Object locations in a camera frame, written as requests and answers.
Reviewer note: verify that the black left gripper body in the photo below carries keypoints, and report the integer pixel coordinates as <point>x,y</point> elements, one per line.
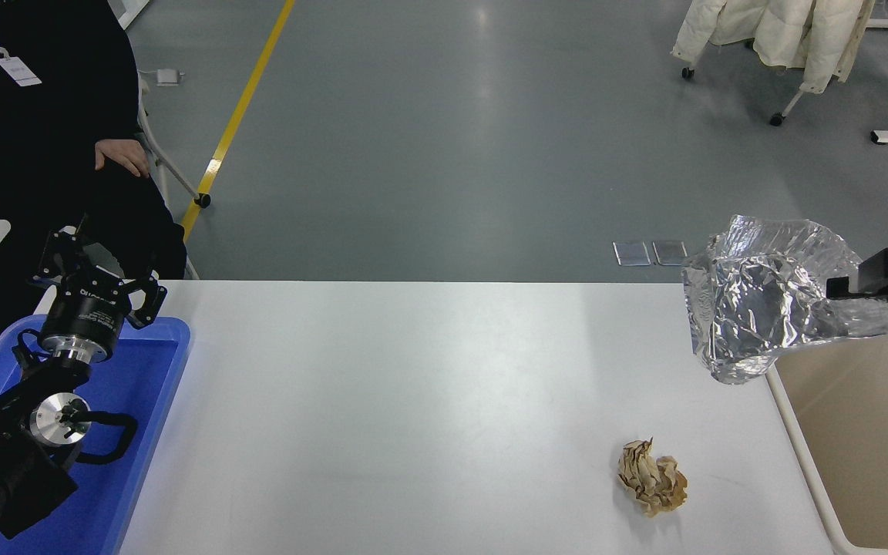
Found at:
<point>85,320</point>

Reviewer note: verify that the foil tray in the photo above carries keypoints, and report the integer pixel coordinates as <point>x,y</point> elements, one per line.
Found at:
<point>760,301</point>

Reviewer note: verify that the tan paper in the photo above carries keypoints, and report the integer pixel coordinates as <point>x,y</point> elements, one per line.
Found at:
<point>652,482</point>

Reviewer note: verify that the person's left hand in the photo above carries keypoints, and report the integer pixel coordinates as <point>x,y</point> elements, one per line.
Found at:
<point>120,154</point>

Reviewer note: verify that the blue plastic tray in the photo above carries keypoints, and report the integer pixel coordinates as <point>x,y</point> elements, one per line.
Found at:
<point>143,385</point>

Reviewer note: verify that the grey wheeled chair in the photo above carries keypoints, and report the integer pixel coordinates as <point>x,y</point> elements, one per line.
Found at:
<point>202,200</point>

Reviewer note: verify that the large pale bin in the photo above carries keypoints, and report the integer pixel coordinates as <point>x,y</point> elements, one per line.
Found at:
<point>876,432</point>

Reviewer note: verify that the person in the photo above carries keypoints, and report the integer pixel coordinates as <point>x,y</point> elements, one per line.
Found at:
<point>43,116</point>

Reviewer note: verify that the white wheeled chair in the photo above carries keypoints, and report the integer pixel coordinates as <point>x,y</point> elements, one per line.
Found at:
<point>777,119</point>

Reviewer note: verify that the white name badge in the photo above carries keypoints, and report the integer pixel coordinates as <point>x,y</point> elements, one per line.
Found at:
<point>18,71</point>

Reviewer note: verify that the silver floor plate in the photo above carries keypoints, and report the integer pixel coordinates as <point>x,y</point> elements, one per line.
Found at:
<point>632,253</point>
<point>671,253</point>

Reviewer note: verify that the white power adapter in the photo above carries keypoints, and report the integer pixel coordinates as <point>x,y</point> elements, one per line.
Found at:
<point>169,76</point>

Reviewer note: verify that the cream puffy jacket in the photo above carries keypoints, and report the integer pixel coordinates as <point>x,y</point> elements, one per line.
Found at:
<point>783,31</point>

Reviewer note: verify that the white slanted table leg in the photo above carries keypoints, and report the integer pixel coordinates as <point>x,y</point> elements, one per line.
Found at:
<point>134,11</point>

